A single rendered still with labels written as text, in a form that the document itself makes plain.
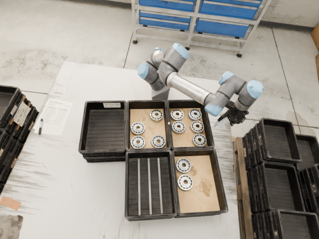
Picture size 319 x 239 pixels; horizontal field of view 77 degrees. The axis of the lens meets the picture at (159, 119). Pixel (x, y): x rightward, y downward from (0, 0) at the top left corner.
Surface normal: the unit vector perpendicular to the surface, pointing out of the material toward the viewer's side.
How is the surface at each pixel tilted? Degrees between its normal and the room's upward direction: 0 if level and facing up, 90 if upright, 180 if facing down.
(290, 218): 0
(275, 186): 0
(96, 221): 0
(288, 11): 90
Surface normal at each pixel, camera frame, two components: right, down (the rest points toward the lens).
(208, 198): 0.07, -0.49
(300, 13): -0.10, 0.86
